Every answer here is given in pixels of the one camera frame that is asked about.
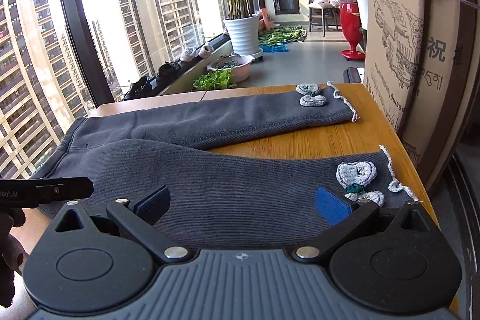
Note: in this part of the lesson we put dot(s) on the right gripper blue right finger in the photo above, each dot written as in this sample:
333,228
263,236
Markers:
348,220

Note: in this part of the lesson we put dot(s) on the black shoe on sill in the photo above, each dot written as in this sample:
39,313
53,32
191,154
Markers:
140,89

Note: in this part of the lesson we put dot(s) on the green leafy vegetable bunch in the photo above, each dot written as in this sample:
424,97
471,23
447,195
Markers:
214,80

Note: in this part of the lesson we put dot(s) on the dark grey knit pants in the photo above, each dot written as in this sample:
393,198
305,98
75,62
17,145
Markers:
217,200

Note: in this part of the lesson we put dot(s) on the pink basin with plants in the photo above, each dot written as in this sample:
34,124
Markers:
238,65

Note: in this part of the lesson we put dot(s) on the black shoe near basin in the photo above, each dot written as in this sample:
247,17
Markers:
168,72

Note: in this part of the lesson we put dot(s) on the wooden stool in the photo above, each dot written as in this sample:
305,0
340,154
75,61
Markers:
323,15

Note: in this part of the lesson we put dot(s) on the white shoe on sill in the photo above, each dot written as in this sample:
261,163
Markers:
188,54

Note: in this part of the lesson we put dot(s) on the large printed cardboard box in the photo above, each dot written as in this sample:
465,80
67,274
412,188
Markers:
422,69

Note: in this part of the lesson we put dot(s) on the blue bag on floor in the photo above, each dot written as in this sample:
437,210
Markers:
280,48

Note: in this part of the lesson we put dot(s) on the green vegetables on floor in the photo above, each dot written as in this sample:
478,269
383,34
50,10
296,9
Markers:
282,35

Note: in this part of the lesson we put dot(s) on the red pedestal vase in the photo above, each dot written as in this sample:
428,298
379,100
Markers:
351,24

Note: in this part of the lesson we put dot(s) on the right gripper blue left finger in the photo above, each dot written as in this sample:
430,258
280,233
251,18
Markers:
136,221

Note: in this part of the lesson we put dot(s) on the pink shoe on sill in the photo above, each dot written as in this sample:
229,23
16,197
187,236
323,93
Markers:
206,50

